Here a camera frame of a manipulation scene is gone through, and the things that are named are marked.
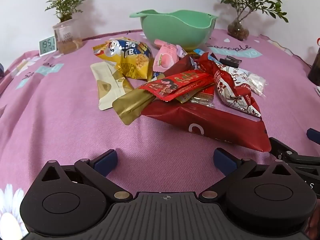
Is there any large dark red bag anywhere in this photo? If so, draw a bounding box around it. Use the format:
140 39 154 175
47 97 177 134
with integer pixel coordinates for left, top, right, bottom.
142 100 271 152

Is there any red white patterned snack bag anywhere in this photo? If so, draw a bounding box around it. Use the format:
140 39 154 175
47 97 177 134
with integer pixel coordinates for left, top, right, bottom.
197 52 261 118

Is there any black chocolate bar packet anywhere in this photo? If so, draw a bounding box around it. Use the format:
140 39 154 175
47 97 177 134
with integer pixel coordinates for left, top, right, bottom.
220 56 242 68

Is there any gold foil snack packet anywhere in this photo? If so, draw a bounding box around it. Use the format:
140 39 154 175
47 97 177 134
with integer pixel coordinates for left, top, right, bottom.
112 88 156 125

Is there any cream white snack packet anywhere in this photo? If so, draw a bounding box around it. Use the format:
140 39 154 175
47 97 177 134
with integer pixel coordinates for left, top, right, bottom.
90 61 133 111

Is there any red cartoon snack packet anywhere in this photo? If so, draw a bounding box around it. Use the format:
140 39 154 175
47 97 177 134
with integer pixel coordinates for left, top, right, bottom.
140 70 214 102

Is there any pink peach candy packet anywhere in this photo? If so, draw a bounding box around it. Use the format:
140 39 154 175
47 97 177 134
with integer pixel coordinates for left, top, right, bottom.
153 39 178 73

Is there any yellow blue chip bag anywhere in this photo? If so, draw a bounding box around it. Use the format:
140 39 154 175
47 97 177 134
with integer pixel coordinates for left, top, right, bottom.
93 37 153 80

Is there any dark bottle at right edge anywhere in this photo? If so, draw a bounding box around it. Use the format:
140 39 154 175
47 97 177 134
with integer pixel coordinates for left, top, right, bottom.
308 48 320 86

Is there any pink printed tablecloth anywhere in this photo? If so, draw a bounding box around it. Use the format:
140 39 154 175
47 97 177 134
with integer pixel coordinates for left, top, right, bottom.
1 29 319 239

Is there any green plastic bowl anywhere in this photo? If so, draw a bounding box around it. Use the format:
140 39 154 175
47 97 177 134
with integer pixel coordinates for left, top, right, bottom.
130 9 217 50

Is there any white digital clock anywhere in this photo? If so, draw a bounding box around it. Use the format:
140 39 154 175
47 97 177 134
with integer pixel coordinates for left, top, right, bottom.
39 36 57 56

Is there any small plant in white cup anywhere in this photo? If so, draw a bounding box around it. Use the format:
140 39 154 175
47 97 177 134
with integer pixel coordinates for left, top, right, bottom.
46 0 85 54

